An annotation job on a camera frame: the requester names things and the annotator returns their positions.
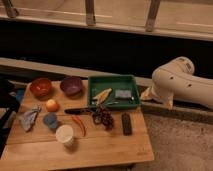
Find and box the red bowl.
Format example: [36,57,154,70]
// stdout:
[30,78,52,98]

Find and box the dark grape bunch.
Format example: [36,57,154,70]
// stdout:
[92,106,114,130]

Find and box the black rectangular block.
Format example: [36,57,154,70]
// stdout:
[121,113,132,135]

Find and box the green plastic tray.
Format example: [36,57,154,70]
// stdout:
[87,75,140,110]

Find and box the grey sponge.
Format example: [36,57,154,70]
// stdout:
[115,90,131,99]

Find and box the wooden cutting board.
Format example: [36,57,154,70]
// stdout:
[1,81,154,168]

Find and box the white cup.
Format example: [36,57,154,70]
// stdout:
[55,125,74,147]

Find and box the orange fruit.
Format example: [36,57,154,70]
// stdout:
[46,99,59,112]

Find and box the silver spoon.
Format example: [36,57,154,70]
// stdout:
[105,95,136,106]

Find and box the yellow banana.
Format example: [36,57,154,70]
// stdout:
[93,88,112,101]

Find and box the grey cloth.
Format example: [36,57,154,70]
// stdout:
[18,105,41,132]

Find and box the purple bowl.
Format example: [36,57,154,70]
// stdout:
[60,76,83,96]

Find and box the red chili pepper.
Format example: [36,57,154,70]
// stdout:
[71,115,86,137]

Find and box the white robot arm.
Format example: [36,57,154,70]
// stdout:
[141,57,213,110]

